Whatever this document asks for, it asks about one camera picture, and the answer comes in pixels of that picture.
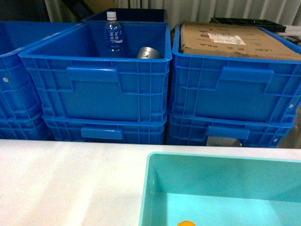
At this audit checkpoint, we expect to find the brown cardboard box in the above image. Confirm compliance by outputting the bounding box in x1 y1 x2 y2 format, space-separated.
180 22 301 61

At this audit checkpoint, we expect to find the blue crate bottom right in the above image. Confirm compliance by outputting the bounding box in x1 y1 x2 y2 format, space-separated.
166 114 294 148

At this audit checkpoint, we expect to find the blue crate bottom middle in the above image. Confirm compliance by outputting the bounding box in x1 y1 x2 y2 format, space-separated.
42 114 166 145

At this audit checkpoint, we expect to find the grey metal cup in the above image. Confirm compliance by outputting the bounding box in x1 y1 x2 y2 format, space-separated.
136 47 164 59

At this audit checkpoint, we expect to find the blue crate top middle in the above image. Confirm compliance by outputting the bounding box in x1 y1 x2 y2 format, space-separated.
19 21 172 124

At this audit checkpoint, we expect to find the blue water bottle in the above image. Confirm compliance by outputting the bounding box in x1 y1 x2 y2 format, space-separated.
104 11 124 58

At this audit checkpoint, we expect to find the teal plastic bin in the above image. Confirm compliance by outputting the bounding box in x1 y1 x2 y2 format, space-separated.
139 153 301 226

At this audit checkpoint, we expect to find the dark blue crate behind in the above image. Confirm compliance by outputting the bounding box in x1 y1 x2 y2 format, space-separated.
81 8 168 22

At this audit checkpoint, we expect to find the blue crate top right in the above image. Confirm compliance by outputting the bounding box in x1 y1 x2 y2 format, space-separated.
168 24 301 123

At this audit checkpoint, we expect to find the yellow rubber duck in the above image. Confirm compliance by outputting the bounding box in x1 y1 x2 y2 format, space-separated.
177 220 196 226

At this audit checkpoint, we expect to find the blue crate bottom left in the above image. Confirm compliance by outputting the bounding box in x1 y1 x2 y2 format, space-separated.
0 113 54 141

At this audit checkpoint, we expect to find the blue crate top left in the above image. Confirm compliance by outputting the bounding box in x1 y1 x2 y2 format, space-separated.
0 21 77 120

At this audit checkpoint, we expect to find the black plastic tray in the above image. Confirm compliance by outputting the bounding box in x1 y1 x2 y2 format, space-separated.
209 17 286 33

